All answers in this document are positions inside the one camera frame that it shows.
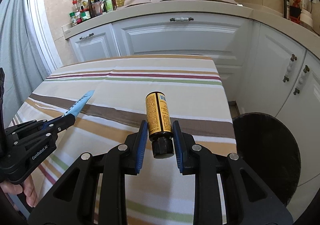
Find light blue white wrapper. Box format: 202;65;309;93
63;90;94;118

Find yellow label black bottle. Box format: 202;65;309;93
145;92;174;159

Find black trash bin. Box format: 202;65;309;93
233;112;301;205

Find white kitchen cabinets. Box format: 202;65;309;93
69;13;319;185

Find person's left hand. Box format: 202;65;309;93
1;175;39;208

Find grey curtain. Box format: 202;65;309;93
1;0;48;127

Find striped tablecloth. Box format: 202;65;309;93
12;55;236;224

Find white appliance base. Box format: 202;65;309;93
299;0;313;30

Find dark glass bottle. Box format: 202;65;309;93
284;0;290;20

